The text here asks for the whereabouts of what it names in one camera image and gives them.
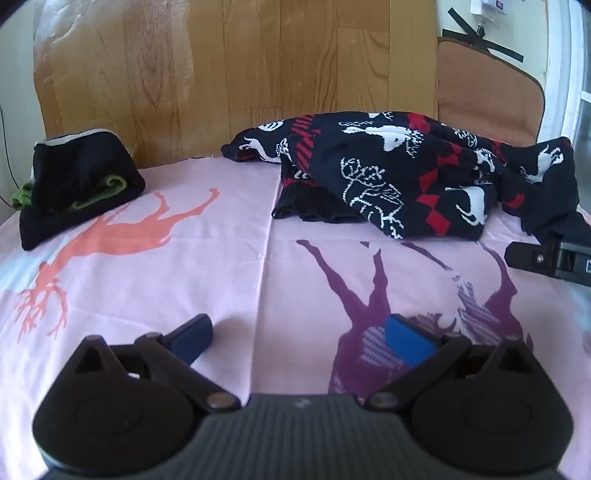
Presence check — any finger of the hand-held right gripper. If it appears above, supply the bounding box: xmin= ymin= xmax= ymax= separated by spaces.
xmin=505 ymin=241 xmax=558 ymax=278

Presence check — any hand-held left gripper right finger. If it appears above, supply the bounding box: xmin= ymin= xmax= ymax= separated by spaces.
xmin=368 ymin=315 xmax=536 ymax=409

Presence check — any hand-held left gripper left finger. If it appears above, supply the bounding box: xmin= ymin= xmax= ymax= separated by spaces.
xmin=69 ymin=314 xmax=234 ymax=411

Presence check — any navy reindeer print sweater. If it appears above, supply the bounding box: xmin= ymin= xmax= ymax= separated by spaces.
xmin=221 ymin=111 xmax=581 ymax=241

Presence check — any pink deer print bedsheet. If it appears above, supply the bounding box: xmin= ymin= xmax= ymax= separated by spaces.
xmin=0 ymin=154 xmax=591 ymax=467

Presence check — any brown mesh mat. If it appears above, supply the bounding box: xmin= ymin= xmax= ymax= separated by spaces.
xmin=436 ymin=37 xmax=546 ymax=145

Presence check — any black garment with green trim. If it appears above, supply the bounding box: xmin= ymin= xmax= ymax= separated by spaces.
xmin=18 ymin=128 xmax=147 ymax=252

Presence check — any black tape strip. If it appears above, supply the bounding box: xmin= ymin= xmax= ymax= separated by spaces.
xmin=442 ymin=28 xmax=525 ymax=64
xmin=449 ymin=8 xmax=486 ymax=38

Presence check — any wood pattern board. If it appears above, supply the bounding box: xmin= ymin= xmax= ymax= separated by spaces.
xmin=32 ymin=0 xmax=440 ymax=169

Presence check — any white window frame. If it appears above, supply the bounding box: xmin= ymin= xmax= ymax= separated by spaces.
xmin=538 ymin=0 xmax=591 ymax=144

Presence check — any white wall device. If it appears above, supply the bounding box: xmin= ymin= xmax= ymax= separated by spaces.
xmin=468 ymin=0 xmax=507 ymax=16

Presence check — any thin black cable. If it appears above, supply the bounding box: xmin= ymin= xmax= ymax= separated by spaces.
xmin=0 ymin=105 xmax=20 ymax=210

